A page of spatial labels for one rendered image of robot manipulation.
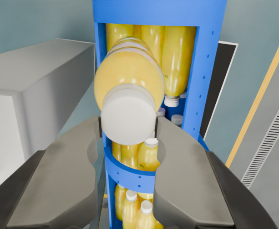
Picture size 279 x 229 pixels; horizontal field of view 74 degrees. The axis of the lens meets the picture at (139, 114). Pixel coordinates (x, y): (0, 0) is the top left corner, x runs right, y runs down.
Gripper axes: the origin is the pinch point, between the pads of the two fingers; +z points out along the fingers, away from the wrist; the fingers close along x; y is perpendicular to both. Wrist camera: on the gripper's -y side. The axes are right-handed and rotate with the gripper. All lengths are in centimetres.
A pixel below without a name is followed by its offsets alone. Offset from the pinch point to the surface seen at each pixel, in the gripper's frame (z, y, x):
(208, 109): 131, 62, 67
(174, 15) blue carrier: 22.1, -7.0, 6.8
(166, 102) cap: 32.8, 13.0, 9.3
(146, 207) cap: 28, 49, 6
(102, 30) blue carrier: 39.0, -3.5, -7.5
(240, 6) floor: 145, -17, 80
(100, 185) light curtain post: 108, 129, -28
